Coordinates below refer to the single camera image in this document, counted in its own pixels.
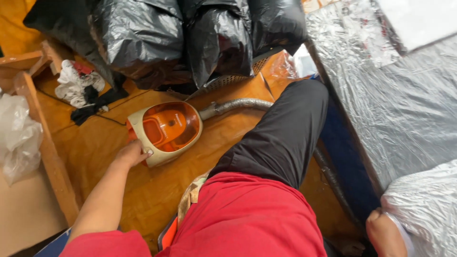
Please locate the person's right hand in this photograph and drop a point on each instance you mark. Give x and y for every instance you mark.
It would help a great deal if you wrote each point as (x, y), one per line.
(380, 226)

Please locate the person's left hand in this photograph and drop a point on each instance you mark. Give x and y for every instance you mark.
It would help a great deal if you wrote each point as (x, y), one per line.
(130, 154)

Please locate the orange and cream vacuum cleaner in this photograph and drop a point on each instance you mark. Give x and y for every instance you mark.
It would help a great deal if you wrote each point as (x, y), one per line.
(167, 132)

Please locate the plastic-wrapped pillow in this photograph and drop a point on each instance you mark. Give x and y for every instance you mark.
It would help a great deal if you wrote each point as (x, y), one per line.
(428, 207)

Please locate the beige cloth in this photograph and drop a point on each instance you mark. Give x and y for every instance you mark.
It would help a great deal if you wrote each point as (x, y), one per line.
(189, 198)

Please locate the blue bed base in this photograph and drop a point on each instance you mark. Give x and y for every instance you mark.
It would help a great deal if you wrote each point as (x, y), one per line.
(344, 157)

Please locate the pile of white black rags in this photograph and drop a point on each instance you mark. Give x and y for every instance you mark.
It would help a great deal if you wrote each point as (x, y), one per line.
(76, 85)

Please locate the orange and black flat case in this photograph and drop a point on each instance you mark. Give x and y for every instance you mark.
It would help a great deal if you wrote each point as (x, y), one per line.
(168, 233)

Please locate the plastic-wrapped mattress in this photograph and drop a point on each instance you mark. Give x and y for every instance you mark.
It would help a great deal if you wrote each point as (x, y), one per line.
(392, 114)

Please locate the crumpled clear plastic bag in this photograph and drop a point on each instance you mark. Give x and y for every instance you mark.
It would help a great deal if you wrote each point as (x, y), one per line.
(18, 139)

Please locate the black garbage bag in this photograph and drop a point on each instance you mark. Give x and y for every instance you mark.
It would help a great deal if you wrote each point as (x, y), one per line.
(217, 42)
(142, 39)
(68, 21)
(276, 23)

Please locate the blue flat panel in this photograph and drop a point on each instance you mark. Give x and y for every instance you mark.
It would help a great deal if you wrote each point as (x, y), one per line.
(53, 246)

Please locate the perforated metal basket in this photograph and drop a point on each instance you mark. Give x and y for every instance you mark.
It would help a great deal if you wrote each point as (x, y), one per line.
(228, 80)

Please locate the person's red shirt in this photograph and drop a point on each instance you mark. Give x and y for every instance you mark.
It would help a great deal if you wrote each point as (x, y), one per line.
(242, 221)

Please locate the person's black trousers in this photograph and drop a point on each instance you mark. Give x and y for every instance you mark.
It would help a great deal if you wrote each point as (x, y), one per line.
(282, 135)

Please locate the clear bag with white packet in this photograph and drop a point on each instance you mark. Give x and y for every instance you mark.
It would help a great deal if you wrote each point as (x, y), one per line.
(301, 64)

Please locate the white board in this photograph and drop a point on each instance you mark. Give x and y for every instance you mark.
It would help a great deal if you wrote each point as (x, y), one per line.
(421, 19)

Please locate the wooden frame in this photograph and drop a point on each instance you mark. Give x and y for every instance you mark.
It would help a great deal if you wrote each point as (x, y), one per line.
(46, 142)

